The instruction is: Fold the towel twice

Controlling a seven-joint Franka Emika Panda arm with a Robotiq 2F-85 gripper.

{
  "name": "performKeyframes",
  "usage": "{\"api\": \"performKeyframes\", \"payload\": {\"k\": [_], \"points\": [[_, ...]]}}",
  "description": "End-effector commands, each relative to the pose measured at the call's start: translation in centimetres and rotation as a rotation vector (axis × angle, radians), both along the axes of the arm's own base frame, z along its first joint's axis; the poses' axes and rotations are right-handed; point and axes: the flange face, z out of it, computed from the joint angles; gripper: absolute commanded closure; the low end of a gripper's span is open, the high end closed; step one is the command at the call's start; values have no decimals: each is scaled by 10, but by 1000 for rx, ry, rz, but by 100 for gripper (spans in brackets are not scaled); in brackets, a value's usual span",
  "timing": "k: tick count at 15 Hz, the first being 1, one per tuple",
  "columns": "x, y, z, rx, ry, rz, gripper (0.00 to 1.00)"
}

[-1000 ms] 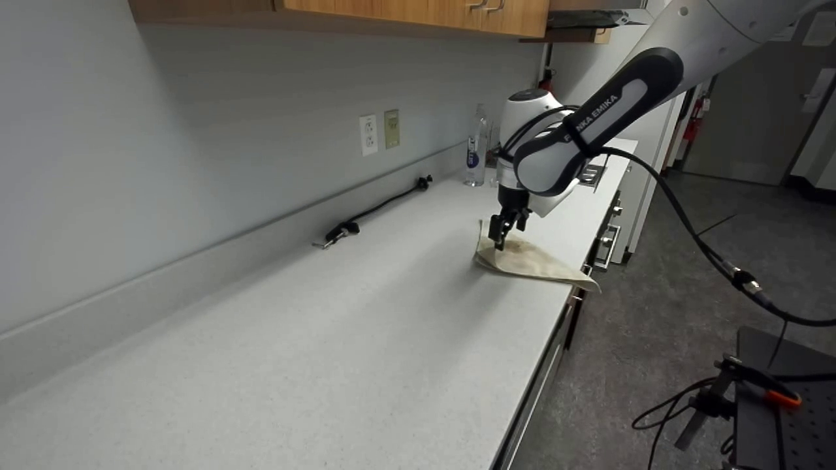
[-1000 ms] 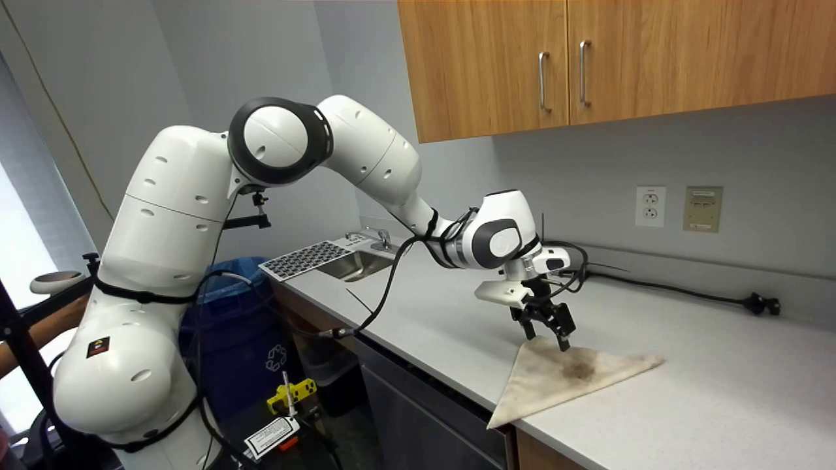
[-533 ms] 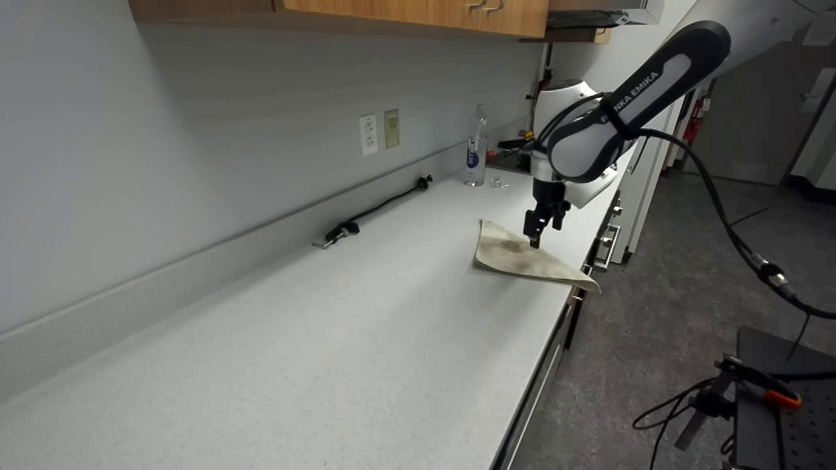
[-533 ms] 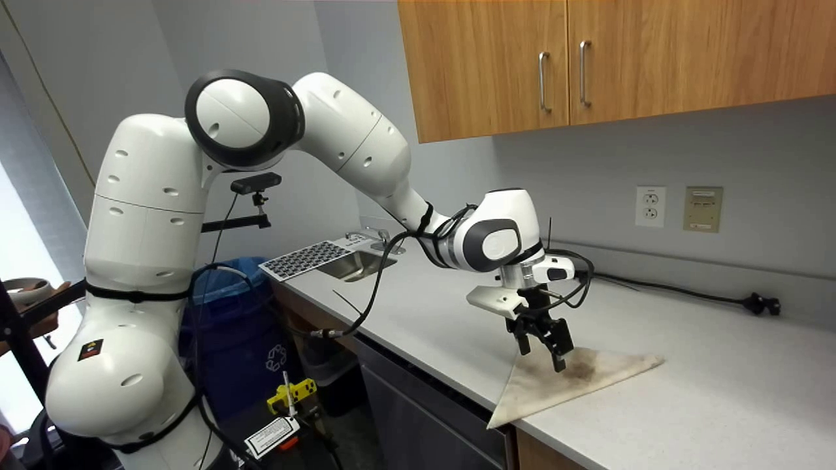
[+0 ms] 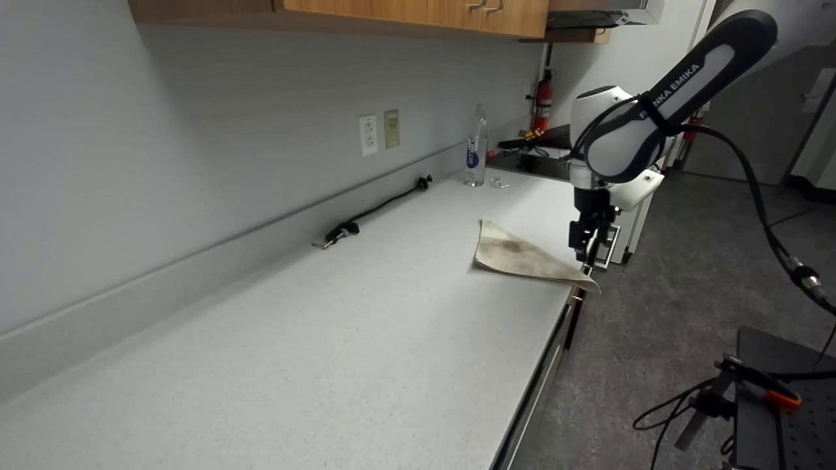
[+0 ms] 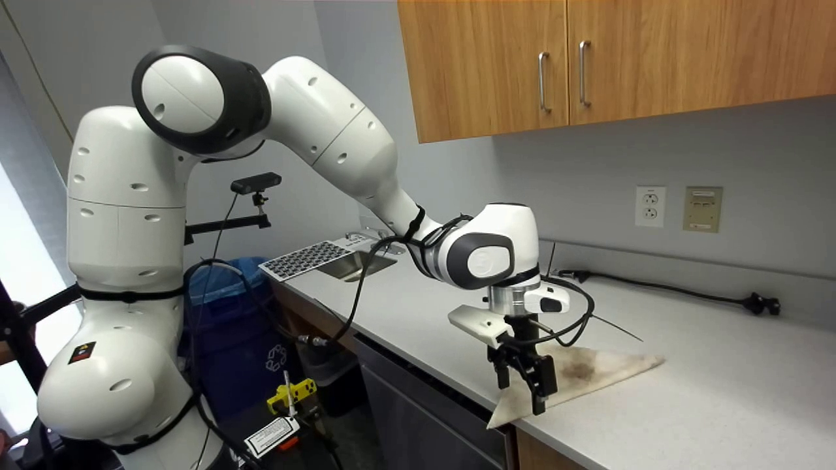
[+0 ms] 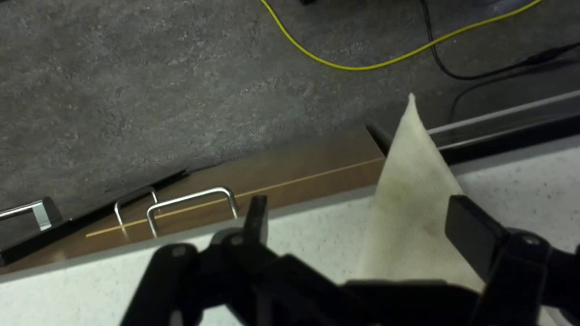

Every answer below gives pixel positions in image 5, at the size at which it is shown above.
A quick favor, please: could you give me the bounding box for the black perforated table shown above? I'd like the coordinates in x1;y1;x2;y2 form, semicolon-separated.
733;324;836;470

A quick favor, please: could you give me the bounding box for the wooden wall cabinet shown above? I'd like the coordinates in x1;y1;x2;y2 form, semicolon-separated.
128;0;554;42

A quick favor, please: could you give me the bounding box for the grey door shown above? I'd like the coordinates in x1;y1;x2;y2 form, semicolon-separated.
688;38;836;187

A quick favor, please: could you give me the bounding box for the white electrical outlet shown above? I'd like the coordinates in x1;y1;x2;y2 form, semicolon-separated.
355;111;381;160

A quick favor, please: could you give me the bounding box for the clear plastic water bottle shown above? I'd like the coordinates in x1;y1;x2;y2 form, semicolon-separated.
464;107;491;187

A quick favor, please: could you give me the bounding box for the black power cord with plug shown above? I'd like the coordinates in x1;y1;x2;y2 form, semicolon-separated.
321;174;438;251

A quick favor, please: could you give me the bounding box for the red fire extinguisher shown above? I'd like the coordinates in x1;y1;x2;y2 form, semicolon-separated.
528;68;558;137

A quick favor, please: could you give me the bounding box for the beige wall switch plate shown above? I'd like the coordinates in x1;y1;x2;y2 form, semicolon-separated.
381;107;404;151

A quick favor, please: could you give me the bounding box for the dark metal wall shelf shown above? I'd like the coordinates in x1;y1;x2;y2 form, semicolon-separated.
547;0;653;45

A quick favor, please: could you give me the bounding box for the black floor cable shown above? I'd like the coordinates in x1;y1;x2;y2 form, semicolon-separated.
630;372;741;470

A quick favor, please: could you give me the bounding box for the orange-handled clamp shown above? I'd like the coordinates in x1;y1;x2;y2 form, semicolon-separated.
714;352;807;416

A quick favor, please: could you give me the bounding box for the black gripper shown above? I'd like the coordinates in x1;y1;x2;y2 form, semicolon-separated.
568;186;620;272

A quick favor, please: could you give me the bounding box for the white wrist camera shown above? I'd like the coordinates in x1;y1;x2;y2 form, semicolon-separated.
609;167;666;212

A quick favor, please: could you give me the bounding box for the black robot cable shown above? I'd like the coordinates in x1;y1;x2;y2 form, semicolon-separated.
572;92;836;318

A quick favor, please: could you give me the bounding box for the stained white cloth towel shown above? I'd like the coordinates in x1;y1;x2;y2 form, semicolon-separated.
470;216;602;289

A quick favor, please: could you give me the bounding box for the base cabinet with drawers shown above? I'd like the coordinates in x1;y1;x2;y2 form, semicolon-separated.
490;177;650;470

